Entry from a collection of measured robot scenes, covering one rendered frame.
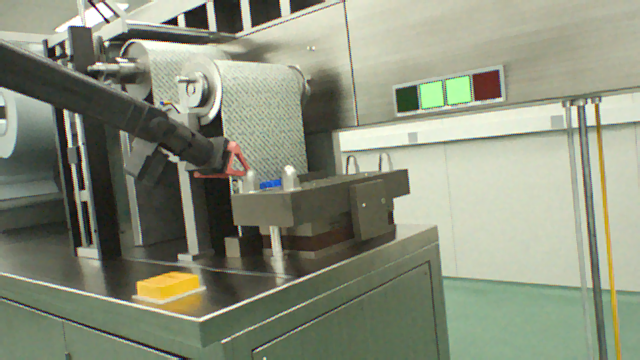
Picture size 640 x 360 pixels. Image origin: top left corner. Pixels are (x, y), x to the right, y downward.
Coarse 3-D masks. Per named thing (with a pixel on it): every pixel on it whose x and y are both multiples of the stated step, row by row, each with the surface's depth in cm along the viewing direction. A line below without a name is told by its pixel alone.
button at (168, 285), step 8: (176, 272) 82; (144, 280) 79; (152, 280) 78; (160, 280) 78; (168, 280) 77; (176, 280) 77; (184, 280) 77; (192, 280) 78; (144, 288) 77; (152, 288) 76; (160, 288) 74; (168, 288) 75; (176, 288) 76; (184, 288) 77; (192, 288) 78; (144, 296) 77; (152, 296) 76; (160, 296) 74; (168, 296) 75
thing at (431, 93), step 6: (426, 84) 107; (432, 84) 106; (438, 84) 105; (426, 90) 107; (432, 90) 106; (438, 90) 105; (426, 96) 107; (432, 96) 106; (438, 96) 105; (426, 102) 107; (432, 102) 106; (438, 102) 106
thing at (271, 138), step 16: (224, 112) 102; (240, 112) 105; (256, 112) 108; (272, 112) 112; (288, 112) 116; (224, 128) 102; (240, 128) 105; (256, 128) 108; (272, 128) 112; (288, 128) 116; (240, 144) 104; (256, 144) 108; (272, 144) 111; (288, 144) 115; (304, 144) 120; (256, 160) 108; (272, 160) 111; (288, 160) 115; (304, 160) 119; (272, 176) 111
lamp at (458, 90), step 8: (448, 80) 104; (456, 80) 102; (464, 80) 101; (448, 88) 104; (456, 88) 103; (464, 88) 101; (448, 96) 104; (456, 96) 103; (464, 96) 102; (448, 104) 104
